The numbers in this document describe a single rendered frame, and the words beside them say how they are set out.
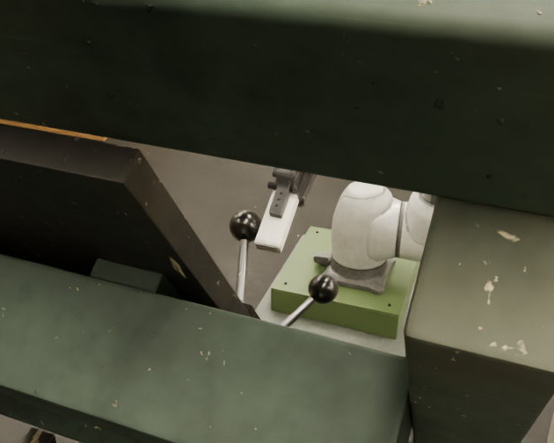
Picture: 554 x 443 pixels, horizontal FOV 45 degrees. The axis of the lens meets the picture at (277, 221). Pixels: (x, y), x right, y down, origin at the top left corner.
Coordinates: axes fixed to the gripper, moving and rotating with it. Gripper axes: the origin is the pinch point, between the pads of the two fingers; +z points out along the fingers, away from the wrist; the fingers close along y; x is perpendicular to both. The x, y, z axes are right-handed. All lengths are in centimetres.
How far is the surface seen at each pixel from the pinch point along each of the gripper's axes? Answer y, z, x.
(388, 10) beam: -51, 16, -19
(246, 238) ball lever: -0.5, 3.0, 2.6
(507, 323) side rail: -41, 21, -25
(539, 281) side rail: -41, 19, -25
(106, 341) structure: -30.0, 23.6, -3.1
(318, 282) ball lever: 10.1, 2.4, -4.2
